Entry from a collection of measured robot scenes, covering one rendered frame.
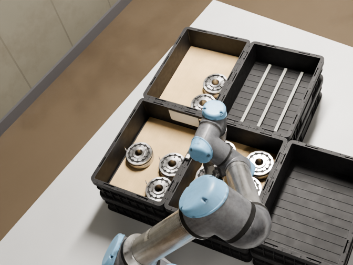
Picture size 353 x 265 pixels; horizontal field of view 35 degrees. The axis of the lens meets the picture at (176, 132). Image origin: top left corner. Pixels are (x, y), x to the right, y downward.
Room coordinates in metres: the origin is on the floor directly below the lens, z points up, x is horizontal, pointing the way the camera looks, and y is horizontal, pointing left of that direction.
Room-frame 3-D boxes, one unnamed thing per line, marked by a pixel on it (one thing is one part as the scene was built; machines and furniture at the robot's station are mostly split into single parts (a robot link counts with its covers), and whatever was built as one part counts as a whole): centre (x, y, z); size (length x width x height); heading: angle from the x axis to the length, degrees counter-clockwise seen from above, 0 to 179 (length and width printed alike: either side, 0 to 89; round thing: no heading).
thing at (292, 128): (1.31, -0.38, 0.92); 0.40 x 0.30 x 0.02; 139
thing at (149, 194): (1.07, 0.12, 0.86); 0.10 x 0.10 x 0.01
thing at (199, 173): (1.05, -0.07, 0.86); 0.10 x 0.10 x 0.01
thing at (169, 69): (1.50, -0.15, 0.87); 0.40 x 0.30 x 0.11; 139
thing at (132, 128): (1.20, 0.11, 0.87); 0.40 x 0.30 x 0.11; 139
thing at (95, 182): (1.20, 0.11, 0.92); 0.40 x 0.30 x 0.02; 139
